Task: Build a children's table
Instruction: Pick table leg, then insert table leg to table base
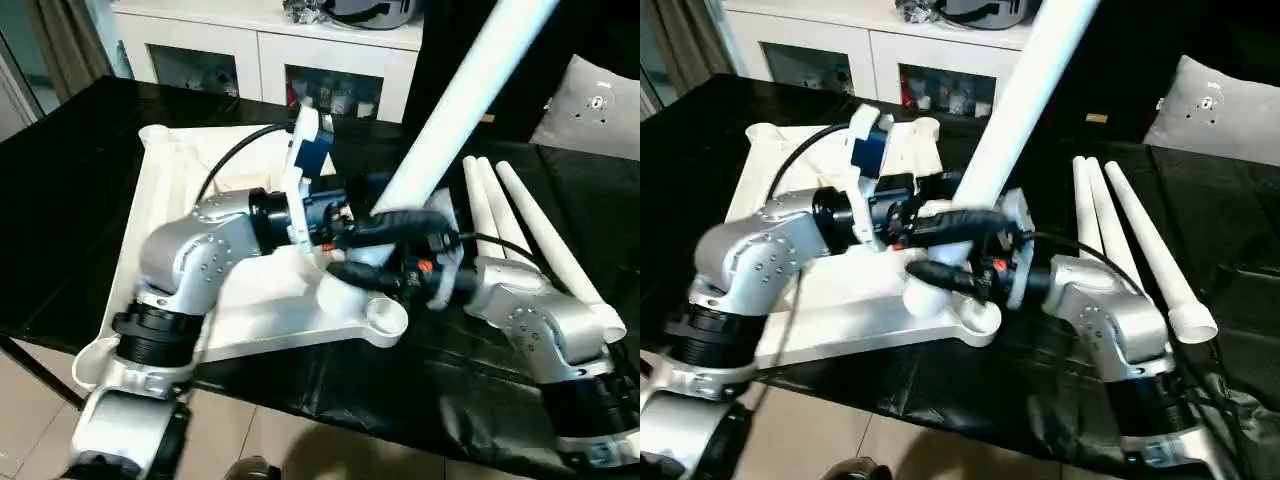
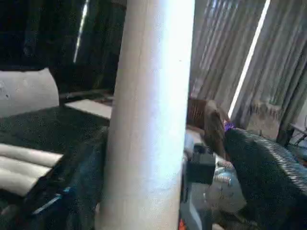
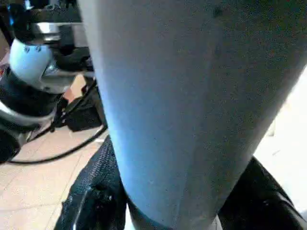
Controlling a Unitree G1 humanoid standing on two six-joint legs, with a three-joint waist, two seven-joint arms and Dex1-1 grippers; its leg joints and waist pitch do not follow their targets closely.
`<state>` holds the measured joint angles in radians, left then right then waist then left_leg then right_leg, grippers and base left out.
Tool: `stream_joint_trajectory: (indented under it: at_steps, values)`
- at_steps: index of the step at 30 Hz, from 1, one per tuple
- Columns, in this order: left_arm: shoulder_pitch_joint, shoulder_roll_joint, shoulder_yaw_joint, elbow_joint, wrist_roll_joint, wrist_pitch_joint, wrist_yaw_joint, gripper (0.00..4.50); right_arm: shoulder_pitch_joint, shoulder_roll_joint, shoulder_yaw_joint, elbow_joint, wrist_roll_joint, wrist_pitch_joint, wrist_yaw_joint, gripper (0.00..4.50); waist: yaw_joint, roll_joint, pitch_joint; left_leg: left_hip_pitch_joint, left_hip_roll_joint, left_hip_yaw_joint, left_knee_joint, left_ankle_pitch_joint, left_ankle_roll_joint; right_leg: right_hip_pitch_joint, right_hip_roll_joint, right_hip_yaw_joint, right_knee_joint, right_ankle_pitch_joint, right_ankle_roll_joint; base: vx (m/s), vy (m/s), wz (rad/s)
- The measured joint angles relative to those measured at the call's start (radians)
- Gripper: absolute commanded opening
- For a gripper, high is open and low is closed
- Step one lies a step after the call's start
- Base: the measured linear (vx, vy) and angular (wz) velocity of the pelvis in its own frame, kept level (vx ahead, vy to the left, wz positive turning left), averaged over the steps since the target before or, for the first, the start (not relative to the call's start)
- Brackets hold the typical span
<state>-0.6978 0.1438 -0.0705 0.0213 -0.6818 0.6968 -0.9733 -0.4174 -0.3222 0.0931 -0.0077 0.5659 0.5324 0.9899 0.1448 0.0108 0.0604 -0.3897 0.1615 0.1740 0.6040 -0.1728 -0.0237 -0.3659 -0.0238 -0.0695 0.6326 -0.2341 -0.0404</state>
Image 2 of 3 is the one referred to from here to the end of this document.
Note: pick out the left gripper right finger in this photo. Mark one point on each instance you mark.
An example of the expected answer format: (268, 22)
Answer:
(271, 187)

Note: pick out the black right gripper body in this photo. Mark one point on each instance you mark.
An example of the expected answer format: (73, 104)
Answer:
(200, 169)

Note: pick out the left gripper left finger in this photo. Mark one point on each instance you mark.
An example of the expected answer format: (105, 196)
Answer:
(72, 191)

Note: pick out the grey cushion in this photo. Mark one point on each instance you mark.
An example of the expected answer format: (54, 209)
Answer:
(28, 93)

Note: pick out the grey curtain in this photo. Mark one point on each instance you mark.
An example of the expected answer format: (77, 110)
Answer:
(227, 48)

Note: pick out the black sofa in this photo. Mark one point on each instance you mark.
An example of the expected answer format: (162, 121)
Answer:
(36, 36)

